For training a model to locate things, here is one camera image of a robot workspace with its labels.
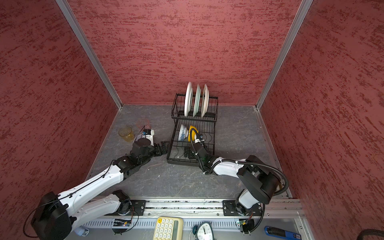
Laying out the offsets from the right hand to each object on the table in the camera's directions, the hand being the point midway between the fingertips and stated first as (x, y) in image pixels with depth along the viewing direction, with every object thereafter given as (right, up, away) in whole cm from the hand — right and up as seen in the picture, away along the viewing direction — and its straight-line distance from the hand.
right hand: (190, 150), depth 89 cm
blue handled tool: (+42, -32, -25) cm, 59 cm away
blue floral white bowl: (-5, +10, +3) cm, 11 cm away
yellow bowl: (+2, +10, -2) cm, 11 cm away
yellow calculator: (-9, -32, -21) cm, 40 cm away
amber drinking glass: (-46, +9, +13) cm, 48 cm away
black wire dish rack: (+4, +21, -5) cm, 22 cm away
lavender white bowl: (-19, +10, -24) cm, 32 cm away
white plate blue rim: (0, +30, -13) cm, 32 cm away
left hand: (-15, +4, -7) cm, 17 cm away
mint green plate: (+4, +29, -12) cm, 31 cm away
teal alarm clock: (+7, -32, -24) cm, 40 cm away
